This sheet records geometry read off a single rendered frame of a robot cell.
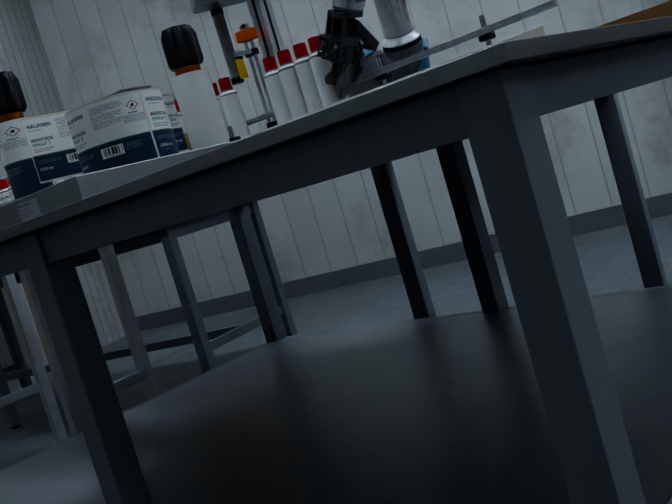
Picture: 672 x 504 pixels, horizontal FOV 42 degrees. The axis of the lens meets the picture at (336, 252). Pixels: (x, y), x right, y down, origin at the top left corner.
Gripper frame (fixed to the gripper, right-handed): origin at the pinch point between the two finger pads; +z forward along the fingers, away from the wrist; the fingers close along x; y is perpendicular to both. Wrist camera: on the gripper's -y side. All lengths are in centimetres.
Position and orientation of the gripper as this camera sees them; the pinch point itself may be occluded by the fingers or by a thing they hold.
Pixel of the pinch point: (343, 93)
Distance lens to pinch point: 213.8
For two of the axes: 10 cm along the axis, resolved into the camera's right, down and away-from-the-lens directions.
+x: 7.7, 3.4, -5.4
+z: -1.1, 9.1, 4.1
